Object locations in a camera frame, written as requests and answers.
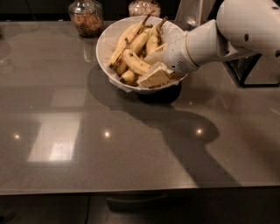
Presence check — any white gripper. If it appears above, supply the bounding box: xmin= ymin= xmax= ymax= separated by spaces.
xmin=137 ymin=31 xmax=199 ymax=88

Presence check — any curved yellow banana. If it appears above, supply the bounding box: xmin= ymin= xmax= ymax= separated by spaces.
xmin=122 ymin=39 xmax=151 ymax=75

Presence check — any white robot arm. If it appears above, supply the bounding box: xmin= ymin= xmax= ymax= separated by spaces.
xmin=144 ymin=0 xmax=280 ymax=76

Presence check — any upright centre yellow banana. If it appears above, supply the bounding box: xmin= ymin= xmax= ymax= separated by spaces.
xmin=145 ymin=17 xmax=168 ymax=55

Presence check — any middle yellow banana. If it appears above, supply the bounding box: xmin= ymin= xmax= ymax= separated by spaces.
xmin=116 ymin=27 xmax=151 ymax=76

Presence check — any small lower yellow banana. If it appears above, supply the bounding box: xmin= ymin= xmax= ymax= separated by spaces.
xmin=120 ymin=70 xmax=137 ymax=84

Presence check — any left long yellow banana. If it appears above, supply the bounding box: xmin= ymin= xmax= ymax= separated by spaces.
xmin=108 ymin=15 xmax=150 ymax=68

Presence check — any white stand behind bowl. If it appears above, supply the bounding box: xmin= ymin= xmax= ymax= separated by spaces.
xmin=175 ymin=0 xmax=216 ymax=31

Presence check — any glass jar with oats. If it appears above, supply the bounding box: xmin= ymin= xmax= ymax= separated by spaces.
xmin=128 ymin=0 xmax=161 ymax=18

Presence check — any glass jar with nuts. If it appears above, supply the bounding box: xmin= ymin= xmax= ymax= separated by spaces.
xmin=68 ymin=0 xmax=103 ymax=38

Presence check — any black wire basket holder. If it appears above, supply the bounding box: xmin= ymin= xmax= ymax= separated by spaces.
xmin=223 ymin=54 xmax=280 ymax=88

